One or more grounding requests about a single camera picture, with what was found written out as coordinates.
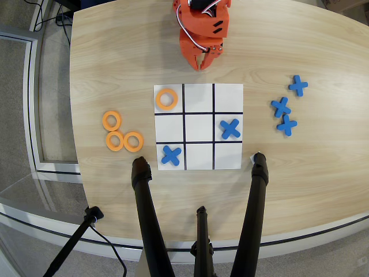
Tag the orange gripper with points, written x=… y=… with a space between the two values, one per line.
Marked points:
x=191 y=48

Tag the brown cardboard box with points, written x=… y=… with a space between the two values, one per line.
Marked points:
x=334 y=3

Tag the white tic-tac-toe board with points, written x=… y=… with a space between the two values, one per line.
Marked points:
x=199 y=127

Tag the blue foam cross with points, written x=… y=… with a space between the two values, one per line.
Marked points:
x=230 y=128
x=280 y=107
x=286 y=125
x=298 y=85
x=171 y=155

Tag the small white sticker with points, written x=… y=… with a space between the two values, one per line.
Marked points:
x=252 y=157

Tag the dark furniture base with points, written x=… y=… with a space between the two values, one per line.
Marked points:
x=72 y=3

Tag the short black tripod leg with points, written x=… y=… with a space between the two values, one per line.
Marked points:
x=202 y=245

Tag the thin black stand pole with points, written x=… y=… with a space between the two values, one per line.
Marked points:
x=72 y=242

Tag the grey metal floor frame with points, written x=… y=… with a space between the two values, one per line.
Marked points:
x=30 y=86

